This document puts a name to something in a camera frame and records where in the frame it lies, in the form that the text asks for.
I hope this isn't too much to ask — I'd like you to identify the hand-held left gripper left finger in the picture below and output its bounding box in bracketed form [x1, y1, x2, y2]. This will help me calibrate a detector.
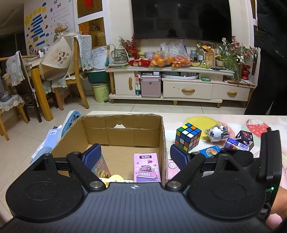
[34, 144, 106, 191]

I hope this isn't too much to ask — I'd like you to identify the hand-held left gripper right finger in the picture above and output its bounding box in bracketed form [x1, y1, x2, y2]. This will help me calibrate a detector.
[165, 144, 241, 191]

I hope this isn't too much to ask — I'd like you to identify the pink box blue figure print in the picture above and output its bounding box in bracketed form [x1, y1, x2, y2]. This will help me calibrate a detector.
[167, 158, 182, 180]

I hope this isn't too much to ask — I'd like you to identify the colourful printed box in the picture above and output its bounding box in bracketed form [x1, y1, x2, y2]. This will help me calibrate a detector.
[94, 153, 112, 178]

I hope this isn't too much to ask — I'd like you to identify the colourful puzzle cube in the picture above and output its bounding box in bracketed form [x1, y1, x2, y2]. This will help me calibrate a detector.
[175, 122, 202, 153]

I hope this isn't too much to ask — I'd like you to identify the pastel blue pink box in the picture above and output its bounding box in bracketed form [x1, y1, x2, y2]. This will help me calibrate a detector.
[199, 145, 225, 158]

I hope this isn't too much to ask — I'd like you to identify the pink purple toy box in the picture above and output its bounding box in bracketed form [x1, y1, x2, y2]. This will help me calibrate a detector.
[134, 153, 162, 183]

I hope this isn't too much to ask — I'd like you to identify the black patterned cube box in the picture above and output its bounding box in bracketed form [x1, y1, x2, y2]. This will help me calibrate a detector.
[234, 130, 255, 151]

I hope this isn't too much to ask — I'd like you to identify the blue white small box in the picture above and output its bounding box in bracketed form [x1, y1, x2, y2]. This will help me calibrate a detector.
[224, 137, 251, 151]

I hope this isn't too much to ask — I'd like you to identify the green printed cardboard box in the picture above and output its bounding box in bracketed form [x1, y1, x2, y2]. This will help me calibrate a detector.
[50, 114, 168, 184]

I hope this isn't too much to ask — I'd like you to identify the white piggy toy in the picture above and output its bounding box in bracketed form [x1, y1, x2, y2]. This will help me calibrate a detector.
[204, 124, 230, 142]

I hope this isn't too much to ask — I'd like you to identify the person's right hand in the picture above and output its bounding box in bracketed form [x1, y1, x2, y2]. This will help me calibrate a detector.
[266, 186, 287, 229]

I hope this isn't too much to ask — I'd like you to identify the blue bag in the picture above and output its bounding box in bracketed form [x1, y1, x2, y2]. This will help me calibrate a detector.
[60, 110, 81, 137]

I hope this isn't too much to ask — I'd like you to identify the white blue booklet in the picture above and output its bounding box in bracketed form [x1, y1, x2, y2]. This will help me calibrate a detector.
[30, 125, 64, 163]

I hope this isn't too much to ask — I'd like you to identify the fruit print tablecloth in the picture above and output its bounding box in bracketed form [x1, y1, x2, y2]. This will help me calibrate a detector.
[86, 111, 287, 233]

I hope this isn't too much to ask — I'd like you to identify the light green bin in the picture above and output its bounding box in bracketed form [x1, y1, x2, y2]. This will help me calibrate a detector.
[91, 83, 110, 103]

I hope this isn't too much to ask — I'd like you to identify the cream television cabinet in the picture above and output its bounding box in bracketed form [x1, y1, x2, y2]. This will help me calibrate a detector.
[105, 66, 256, 109]

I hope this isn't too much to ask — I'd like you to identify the pink metal case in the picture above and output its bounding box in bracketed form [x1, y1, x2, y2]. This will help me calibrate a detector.
[140, 75, 162, 97]

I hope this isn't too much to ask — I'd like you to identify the white oval tray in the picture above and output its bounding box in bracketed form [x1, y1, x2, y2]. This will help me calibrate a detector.
[162, 72, 199, 81]

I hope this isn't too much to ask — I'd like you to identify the dark green storage box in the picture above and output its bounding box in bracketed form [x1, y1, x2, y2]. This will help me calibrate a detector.
[86, 69, 110, 84]

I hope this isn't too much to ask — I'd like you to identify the small drink carton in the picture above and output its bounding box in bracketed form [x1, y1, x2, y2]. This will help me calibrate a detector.
[135, 72, 142, 96]

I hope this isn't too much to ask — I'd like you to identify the red candle holder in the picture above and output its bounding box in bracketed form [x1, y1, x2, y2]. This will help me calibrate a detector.
[241, 65, 251, 80]

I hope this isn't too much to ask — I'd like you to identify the wooden chair lace seat cushion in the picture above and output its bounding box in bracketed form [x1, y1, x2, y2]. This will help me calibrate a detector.
[0, 92, 29, 141]

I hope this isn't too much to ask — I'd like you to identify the white document sheet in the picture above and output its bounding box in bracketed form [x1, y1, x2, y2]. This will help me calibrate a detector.
[92, 46, 107, 70]

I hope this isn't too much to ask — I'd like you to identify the wooden dining table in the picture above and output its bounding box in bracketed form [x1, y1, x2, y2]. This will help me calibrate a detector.
[21, 55, 54, 121]

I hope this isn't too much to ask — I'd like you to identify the red snack box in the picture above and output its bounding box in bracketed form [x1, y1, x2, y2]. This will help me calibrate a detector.
[129, 58, 152, 67]

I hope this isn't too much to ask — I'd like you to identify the glass kettle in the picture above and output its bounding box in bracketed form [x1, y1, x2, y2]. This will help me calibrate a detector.
[108, 46, 130, 66]

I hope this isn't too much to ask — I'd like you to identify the wooden chair lace cover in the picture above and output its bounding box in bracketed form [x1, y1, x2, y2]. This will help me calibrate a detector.
[53, 35, 93, 110]
[0, 51, 43, 123]

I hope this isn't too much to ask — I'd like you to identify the green potted plant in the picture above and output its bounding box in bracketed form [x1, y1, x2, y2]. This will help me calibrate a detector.
[215, 50, 238, 68]

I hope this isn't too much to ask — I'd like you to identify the pink flower bouquet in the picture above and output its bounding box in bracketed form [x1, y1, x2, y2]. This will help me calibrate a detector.
[221, 35, 258, 68]

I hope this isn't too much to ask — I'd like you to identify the red berry plant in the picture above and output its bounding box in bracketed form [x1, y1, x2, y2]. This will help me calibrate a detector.
[119, 34, 142, 60]

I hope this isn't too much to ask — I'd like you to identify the wrapped gift basket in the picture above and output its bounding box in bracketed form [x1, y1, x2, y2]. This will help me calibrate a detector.
[54, 22, 69, 36]

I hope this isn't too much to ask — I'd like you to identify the black television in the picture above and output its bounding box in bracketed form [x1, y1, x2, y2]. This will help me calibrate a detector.
[131, 0, 232, 43]

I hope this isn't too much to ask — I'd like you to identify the wooden photo frame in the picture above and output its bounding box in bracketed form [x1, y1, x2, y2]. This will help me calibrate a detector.
[204, 52, 216, 68]

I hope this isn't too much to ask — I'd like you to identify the wall poster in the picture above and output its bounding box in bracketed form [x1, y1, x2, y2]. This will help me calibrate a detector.
[23, 0, 75, 56]

